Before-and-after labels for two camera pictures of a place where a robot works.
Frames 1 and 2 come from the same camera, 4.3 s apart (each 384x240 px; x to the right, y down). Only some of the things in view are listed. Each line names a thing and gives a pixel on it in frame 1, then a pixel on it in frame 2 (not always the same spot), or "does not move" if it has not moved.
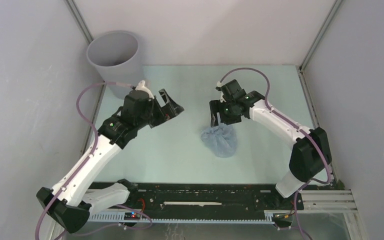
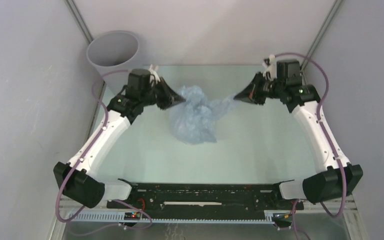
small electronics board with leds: [131, 216] does not move
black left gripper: [172, 109] -> [170, 97]
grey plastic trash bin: [115, 55] does not move
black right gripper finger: [214, 106] -> [254, 92]
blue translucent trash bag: [221, 140] -> [193, 117]
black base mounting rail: [204, 196] does not move
